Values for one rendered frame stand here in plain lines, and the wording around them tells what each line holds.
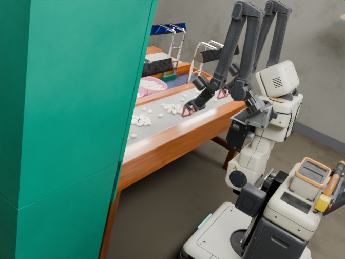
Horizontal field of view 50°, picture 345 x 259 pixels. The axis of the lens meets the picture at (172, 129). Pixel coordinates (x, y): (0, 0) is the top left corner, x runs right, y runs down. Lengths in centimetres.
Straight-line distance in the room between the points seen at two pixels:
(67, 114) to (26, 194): 32
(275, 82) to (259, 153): 41
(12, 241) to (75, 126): 51
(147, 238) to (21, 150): 149
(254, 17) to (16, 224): 128
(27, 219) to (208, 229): 123
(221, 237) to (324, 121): 280
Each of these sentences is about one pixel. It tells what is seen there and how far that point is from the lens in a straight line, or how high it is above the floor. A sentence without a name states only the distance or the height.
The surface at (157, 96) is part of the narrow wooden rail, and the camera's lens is 268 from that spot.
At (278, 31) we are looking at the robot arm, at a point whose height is 149.
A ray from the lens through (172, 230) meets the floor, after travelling 272.
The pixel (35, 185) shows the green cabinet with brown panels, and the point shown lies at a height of 92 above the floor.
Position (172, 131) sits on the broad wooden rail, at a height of 77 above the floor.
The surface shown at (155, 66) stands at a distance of 228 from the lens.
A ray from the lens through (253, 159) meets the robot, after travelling 203.
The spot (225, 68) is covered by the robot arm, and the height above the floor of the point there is 132.
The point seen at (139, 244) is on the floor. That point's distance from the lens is 256.
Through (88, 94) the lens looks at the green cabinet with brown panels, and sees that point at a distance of 138.
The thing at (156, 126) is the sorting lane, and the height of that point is 74.
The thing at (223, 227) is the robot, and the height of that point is 28.
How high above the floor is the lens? 183
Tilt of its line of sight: 28 degrees down
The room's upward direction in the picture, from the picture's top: 16 degrees clockwise
